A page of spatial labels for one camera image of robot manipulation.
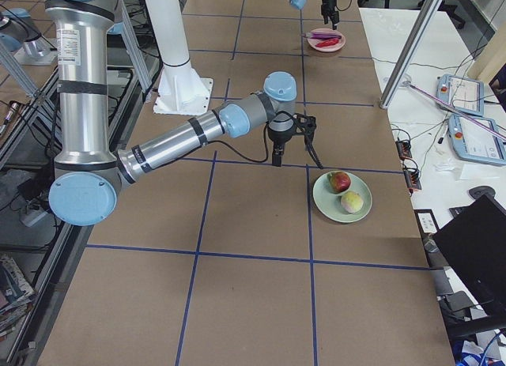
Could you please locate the stack of magazines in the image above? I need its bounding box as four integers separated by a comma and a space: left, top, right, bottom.
1, 253, 36, 341

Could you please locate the white power strip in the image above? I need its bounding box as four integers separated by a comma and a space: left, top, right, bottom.
19, 206, 48, 228

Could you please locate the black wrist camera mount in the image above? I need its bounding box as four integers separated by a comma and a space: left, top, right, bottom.
295, 114, 317, 144

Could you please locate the white camera stand pillar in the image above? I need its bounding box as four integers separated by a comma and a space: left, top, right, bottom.
145, 0, 213, 115

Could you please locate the pink plate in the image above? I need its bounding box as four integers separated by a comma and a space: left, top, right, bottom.
305, 28, 346, 52

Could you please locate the red apple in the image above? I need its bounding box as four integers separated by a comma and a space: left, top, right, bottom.
327, 171, 352, 194

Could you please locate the aluminium frame post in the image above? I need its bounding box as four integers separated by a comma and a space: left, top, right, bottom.
379, 0, 443, 109

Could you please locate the red chili pepper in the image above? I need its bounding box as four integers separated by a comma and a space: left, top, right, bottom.
315, 38, 340, 48

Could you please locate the yellow-green peach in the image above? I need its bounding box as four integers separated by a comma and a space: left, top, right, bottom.
340, 191, 364, 213

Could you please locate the aluminium side table frame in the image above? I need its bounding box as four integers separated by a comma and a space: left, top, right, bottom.
0, 29, 159, 359

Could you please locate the upper teach pendant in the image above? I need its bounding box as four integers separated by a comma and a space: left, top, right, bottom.
436, 74, 485, 117

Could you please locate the black monitor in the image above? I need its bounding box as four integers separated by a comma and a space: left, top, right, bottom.
433, 194, 505, 315

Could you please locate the purple eggplant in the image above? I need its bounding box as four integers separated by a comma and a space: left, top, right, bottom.
301, 30, 342, 40

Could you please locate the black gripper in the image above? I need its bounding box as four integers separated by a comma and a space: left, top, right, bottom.
321, 0, 339, 30
267, 126, 293, 167

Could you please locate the teach pendant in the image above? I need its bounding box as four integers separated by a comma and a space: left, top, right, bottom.
436, 74, 485, 117
448, 114, 505, 166

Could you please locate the orange black electronics module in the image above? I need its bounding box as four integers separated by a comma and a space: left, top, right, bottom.
395, 139, 412, 160

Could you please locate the lower teach pendant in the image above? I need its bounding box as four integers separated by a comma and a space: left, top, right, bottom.
448, 114, 505, 166

